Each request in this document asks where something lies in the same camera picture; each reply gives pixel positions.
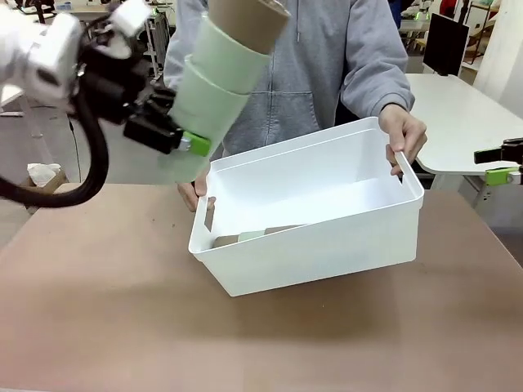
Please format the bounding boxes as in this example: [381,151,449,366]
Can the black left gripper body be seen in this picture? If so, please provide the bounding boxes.
[77,38,148,126]

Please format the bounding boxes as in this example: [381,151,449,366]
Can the white plastic basket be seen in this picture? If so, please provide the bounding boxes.
[187,116,426,298]

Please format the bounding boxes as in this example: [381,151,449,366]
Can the person's left forearm grey sleeve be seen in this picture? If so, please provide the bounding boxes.
[341,48,416,119]

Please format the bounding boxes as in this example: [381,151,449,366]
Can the person's right hand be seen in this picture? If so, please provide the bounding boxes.
[177,163,212,213]

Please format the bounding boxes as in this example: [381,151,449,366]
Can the person's left hand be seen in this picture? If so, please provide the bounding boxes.
[378,104,429,177]

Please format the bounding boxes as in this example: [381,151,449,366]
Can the white table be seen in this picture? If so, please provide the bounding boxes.
[0,85,25,118]
[402,73,523,177]

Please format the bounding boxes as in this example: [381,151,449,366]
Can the crumpled white paper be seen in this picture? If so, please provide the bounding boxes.
[27,163,62,185]

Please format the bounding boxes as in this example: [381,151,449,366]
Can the cardboard box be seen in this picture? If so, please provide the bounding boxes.
[26,163,69,193]

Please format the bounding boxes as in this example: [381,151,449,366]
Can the wooden chair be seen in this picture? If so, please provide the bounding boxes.
[465,24,494,65]

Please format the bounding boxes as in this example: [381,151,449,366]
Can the black monitor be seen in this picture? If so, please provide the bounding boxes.
[422,11,470,78]

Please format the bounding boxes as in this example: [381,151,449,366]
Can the person in grey hoodie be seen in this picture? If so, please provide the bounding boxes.
[163,0,416,158]

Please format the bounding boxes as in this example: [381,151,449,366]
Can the black hose of left arm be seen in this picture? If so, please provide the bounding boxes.
[0,60,110,209]

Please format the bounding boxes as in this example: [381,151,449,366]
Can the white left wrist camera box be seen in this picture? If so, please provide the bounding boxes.
[110,0,153,37]

